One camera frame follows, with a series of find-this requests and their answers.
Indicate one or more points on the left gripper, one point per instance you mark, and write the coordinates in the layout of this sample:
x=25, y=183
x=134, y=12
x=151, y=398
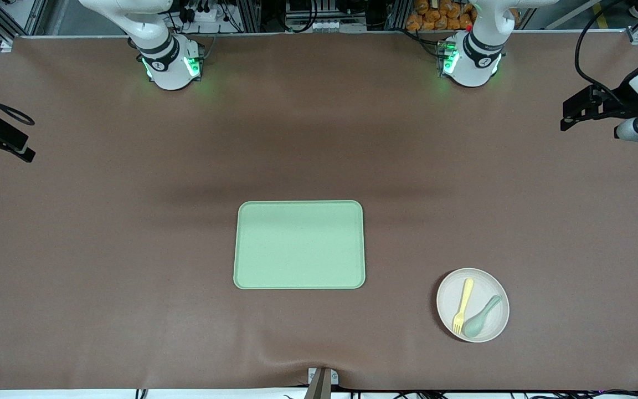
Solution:
x=623, y=97

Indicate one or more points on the yellow plastic fork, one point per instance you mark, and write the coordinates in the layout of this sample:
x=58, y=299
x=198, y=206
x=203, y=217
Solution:
x=467, y=291

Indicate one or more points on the round beige plate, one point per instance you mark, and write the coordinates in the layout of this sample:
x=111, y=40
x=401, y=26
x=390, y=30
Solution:
x=449, y=296

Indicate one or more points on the light green plastic spoon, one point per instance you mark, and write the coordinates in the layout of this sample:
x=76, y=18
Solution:
x=473, y=328

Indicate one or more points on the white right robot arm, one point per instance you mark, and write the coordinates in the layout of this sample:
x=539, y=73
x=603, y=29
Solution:
x=169, y=66

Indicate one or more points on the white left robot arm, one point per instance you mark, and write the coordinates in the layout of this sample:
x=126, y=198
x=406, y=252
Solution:
x=477, y=55

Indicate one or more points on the brown table mat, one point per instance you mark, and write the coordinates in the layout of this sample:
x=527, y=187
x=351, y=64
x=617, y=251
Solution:
x=407, y=138

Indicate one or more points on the pile of orange objects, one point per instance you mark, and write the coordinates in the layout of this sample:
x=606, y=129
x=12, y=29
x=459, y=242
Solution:
x=430, y=16

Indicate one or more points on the white power strip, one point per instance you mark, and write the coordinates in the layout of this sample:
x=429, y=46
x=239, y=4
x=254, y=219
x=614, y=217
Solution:
x=205, y=15

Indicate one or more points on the light green rectangular tray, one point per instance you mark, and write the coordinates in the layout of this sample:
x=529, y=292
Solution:
x=252, y=221

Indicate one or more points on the white terminal block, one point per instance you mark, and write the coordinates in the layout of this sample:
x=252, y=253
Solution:
x=308, y=25

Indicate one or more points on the metal table clamp bracket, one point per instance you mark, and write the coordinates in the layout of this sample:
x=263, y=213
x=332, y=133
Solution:
x=322, y=379

